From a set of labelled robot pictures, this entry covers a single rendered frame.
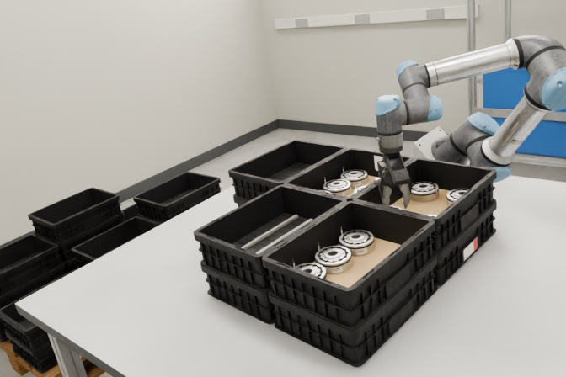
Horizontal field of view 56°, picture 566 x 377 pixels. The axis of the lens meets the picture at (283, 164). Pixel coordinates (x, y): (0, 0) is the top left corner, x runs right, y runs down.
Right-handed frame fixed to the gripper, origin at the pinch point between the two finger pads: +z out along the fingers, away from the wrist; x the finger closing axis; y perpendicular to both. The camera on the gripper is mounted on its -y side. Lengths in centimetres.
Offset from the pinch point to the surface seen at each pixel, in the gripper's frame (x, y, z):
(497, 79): -111, 166, 7
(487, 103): -107, 171, 23
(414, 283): 4.8, -31.5, 7.4
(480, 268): -20.2, -15.0, 17.6
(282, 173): 33, 58, 5
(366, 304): 20.3, -43.7, 2.6
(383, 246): 8.7, -14.9, 4.7
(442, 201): -17.5, 7.9, 4.6
